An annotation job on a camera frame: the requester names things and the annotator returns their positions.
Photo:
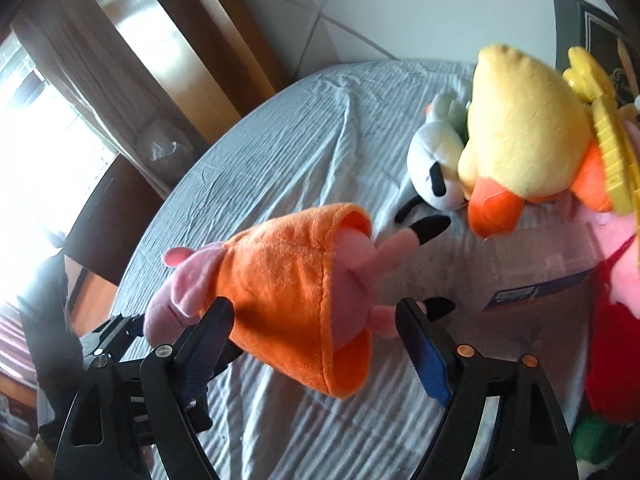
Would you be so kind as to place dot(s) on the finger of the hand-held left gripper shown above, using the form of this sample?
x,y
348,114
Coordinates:
x,y
112,332

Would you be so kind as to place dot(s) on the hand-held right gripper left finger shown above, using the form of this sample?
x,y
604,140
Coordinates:
x,y
210,350

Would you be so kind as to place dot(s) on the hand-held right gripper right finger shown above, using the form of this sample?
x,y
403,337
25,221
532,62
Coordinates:
x,y
430,360

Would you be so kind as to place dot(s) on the pink pig plush orange dress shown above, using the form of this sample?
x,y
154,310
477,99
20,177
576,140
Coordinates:
x,y
280,300

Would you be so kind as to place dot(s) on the dark wooden nightstand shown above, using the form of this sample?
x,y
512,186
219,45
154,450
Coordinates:
x,y
115,210

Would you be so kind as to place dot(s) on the clear box blue label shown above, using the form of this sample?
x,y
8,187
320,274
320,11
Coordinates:
x,y
540,270

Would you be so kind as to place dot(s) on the window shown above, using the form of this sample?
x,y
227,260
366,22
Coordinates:
x,y
40,160

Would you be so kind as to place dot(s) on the dark green plush toy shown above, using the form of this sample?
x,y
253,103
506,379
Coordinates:
x,y
595,440

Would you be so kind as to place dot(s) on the pink pig plush red dress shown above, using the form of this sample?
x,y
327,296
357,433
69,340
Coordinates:
x,y
615,320

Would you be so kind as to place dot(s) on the white plush toy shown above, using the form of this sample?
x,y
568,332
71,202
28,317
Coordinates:
x,y
435,170

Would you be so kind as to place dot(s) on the clear plastic bag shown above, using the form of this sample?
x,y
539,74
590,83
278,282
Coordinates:
x,y
160,140

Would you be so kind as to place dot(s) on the yellow duck plush toy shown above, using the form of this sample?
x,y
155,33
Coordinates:
x,y
525,145

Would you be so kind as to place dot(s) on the white curtain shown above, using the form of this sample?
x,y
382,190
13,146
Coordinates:
x,y
85,80

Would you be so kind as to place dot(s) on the yellow plastic toy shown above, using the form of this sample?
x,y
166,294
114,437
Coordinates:
x,y
607,130

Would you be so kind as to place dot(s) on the black gift box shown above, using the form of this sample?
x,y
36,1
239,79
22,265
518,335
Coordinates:
x,y
595,25

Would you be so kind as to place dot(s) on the wooden headboard frame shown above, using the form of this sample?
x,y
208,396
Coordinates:
x,y
200,35

